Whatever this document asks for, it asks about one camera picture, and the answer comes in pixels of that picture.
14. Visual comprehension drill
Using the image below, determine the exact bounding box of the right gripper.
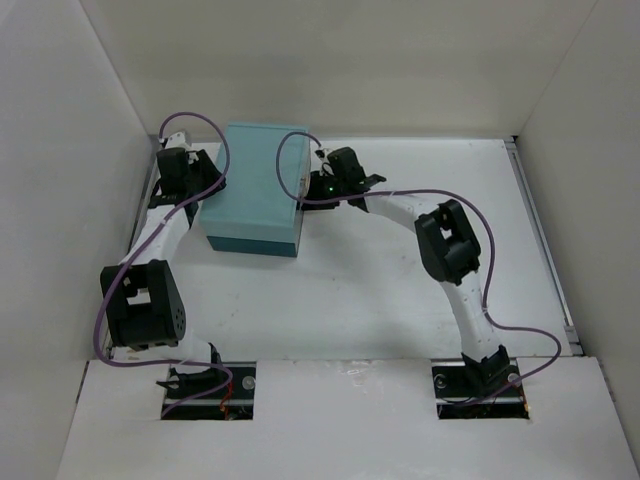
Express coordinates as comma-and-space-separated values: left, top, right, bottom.
300, 172, 346, 212

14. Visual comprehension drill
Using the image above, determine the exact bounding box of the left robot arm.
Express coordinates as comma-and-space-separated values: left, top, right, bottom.
100, 146, 226, 352

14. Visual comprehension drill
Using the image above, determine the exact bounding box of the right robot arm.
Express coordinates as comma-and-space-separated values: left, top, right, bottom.
304, 147, 510, 397

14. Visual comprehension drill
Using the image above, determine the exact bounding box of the teal drawer box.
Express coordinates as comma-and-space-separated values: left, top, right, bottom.
199, 123, 311, 257

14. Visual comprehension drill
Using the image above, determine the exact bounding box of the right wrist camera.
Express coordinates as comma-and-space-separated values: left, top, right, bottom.
314, 148, 332, 163

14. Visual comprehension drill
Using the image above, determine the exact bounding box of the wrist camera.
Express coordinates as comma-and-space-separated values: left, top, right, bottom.
314, 148, 332, 163
160, 130, 192, 150

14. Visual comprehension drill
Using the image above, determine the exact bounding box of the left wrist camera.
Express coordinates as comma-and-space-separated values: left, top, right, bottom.
160, 130, 192, 150

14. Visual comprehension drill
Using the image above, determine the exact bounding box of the aluminium rail right edge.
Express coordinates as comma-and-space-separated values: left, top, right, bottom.
503, 137, 584, 357

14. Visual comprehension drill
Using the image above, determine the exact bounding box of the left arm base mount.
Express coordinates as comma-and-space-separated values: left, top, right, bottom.
156, 363, 257, 421

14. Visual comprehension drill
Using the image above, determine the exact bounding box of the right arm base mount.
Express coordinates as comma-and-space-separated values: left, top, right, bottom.
432, 360, 530, 420

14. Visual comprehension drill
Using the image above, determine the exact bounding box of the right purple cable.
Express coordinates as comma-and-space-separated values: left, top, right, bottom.
275, 131, 562, 405

